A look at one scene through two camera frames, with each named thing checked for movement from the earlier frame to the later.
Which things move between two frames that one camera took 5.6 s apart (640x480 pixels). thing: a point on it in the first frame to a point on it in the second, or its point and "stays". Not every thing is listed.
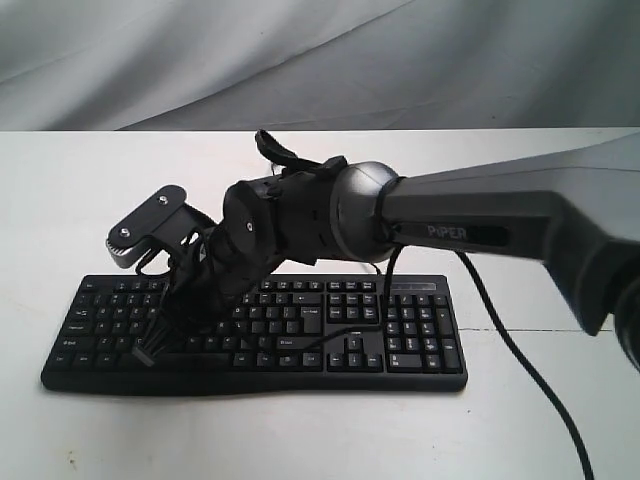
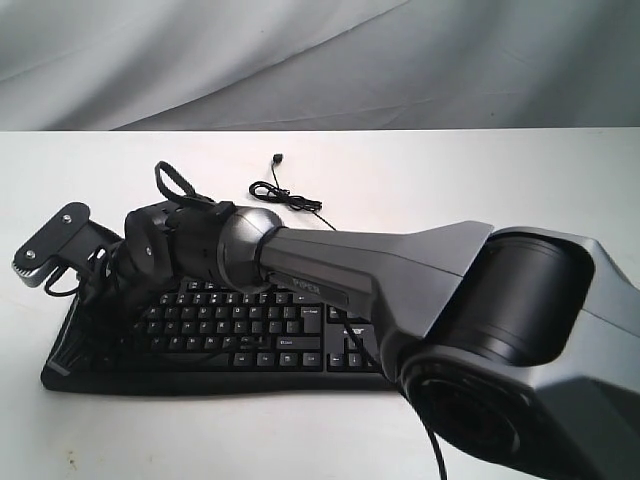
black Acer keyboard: [374, 333] stays
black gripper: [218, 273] to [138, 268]
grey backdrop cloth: [179, 65] stays
